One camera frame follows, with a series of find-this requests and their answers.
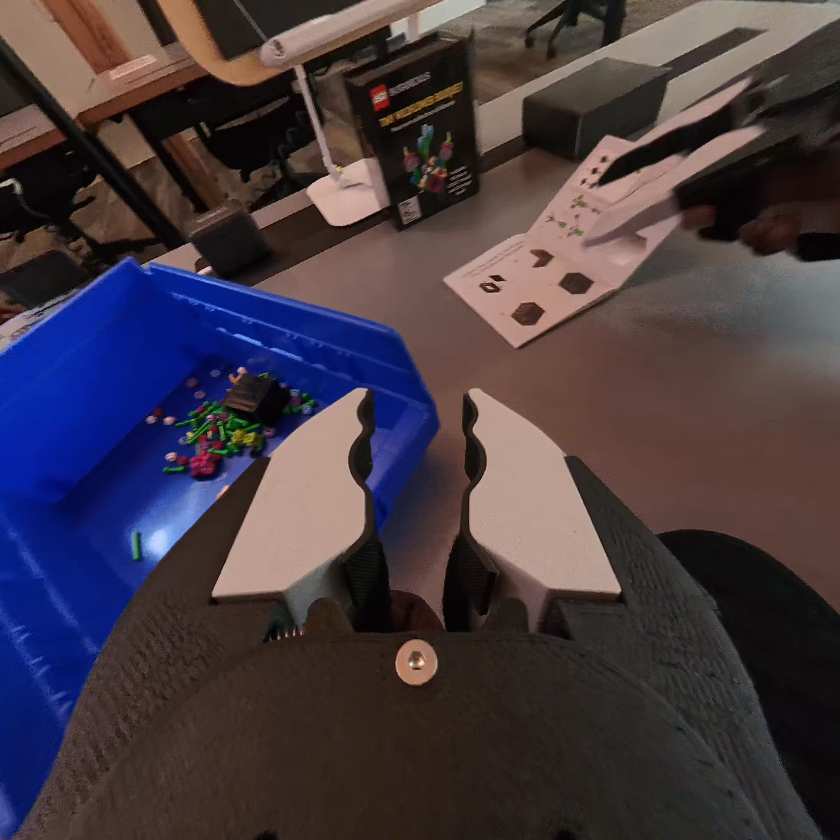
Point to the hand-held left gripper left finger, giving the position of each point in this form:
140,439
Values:
295,519

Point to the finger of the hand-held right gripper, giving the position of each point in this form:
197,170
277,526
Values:
683,190
689,131

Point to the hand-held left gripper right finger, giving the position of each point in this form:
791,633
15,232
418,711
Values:
538,519

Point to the matte black box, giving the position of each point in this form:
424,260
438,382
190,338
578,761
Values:
597,105

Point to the pile of small toy bricks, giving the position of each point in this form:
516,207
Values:
210,440

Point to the white instruction booklet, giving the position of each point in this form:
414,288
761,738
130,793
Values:
565,263

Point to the blue plastic bin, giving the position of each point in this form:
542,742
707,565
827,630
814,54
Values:
118,433

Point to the black glossy cardboard box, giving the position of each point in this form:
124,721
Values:
418,131

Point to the grey desk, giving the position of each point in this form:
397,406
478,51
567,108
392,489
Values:
656,394

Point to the person's right hand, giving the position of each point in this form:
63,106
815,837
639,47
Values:
794,223

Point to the black toy brick base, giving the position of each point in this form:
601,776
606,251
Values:
259,398

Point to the black office chair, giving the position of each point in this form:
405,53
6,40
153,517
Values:
578,16
40,250

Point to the black mesh cushion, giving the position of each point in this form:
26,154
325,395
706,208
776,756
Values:
775,656

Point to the black board on white stand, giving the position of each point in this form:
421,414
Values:
328,26

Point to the black light stand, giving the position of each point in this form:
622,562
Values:
92,151

